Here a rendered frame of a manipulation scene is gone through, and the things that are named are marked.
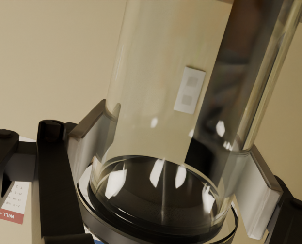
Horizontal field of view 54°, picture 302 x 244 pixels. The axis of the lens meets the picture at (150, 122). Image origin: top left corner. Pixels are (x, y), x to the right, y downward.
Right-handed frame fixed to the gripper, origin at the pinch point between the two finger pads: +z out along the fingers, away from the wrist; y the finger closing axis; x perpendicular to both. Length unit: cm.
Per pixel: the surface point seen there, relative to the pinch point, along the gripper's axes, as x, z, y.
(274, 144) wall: -16, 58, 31
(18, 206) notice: -53, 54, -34
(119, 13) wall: 7, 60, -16
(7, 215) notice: -57, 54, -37
